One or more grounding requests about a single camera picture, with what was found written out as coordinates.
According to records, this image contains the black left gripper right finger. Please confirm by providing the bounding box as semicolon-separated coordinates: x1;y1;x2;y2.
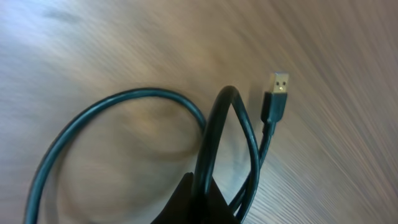
205;179;239;224

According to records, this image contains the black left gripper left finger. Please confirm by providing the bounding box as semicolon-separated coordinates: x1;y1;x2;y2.
151;172;193;224

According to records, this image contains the black usb cable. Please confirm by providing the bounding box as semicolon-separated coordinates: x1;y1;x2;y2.
22;72;290;224

